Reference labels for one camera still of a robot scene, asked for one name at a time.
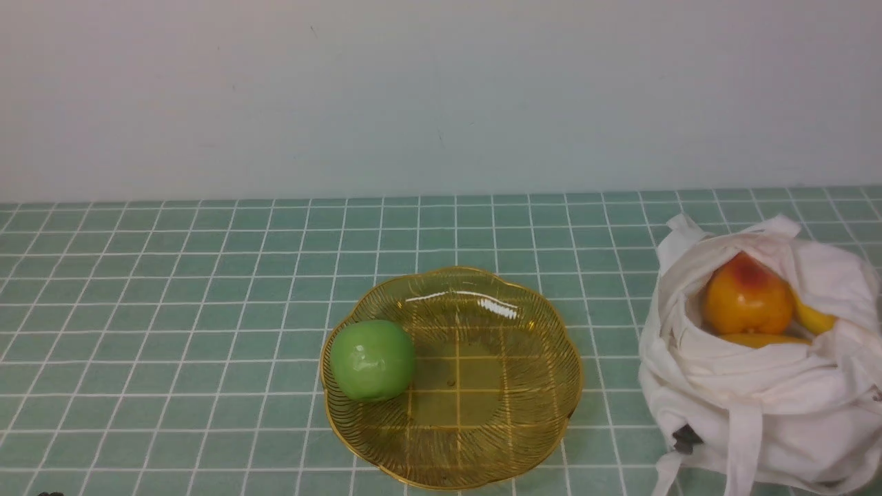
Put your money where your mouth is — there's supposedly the orange fruit in bag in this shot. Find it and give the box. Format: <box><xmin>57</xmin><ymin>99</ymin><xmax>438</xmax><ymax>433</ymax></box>
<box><xmin>718</xmin><ymin>333</ymin><xmax>812</xmax><ymax>349</ymax></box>

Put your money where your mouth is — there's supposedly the orange peach fruit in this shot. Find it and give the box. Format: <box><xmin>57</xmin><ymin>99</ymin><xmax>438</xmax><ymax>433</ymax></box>
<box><xmin>701</xmin><ymin>252</ymin><xmax>796</xmax><ymax>335</ymax></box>

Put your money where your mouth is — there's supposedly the green apple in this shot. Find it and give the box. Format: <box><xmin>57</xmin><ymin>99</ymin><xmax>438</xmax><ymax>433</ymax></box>
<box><xmin>330</xmin><ymin>320</ymin><xmax>416</xmax><ymax>402</ymax></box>

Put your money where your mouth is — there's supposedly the white cloth bag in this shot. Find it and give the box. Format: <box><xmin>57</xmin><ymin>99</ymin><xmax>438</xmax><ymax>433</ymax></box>
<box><xmin>639</xmin><ymin>214</ymin><xmax>881</xmax><ymax>495</ymax></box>

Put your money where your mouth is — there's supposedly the amber glass scalloped plate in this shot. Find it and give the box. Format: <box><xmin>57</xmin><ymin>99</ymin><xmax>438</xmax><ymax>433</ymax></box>
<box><xmin>320</xmin><ymin>266</ymin><xmax>584</xmax><ymax>492</ymax></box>

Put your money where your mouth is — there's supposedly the yellow lemon fruit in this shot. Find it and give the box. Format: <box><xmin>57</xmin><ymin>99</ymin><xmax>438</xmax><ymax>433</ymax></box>
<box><xmin>792</xmin><ymin>290</ymin><xmax>838</xmax><ymax>335</ymax></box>

